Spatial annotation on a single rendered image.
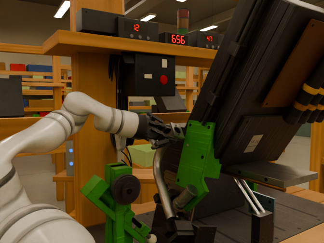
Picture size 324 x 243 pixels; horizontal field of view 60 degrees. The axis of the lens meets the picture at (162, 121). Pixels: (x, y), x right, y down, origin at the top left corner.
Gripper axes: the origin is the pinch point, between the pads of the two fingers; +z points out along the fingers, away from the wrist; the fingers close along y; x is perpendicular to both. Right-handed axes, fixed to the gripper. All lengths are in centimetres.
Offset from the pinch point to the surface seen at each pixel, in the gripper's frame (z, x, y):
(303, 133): 919, 268, 438
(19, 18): -8, 517, 889
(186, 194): 0.8, 1.6, -19.8
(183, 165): 4.3, 2.8, -9.1
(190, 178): 4.3, 1.8, -14.4
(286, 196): 70, 11, -10
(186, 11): 12, -18, 57
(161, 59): -1.5, -8.1, 28.4
